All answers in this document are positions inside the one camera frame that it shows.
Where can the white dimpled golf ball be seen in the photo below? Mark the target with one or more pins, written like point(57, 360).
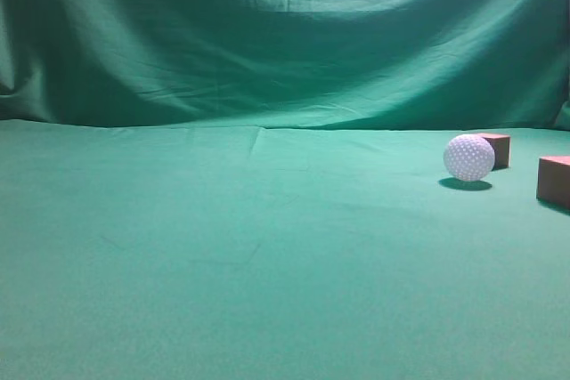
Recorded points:
point(469, 157)

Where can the brown wooden cube block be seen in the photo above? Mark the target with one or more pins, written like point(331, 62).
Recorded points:
point(501, 148)

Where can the brown wooden cube at edge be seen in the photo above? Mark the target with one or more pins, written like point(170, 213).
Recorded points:
point(553, 180)

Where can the green cloth backdrop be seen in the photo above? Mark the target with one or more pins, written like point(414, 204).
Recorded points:
point(255, 189)

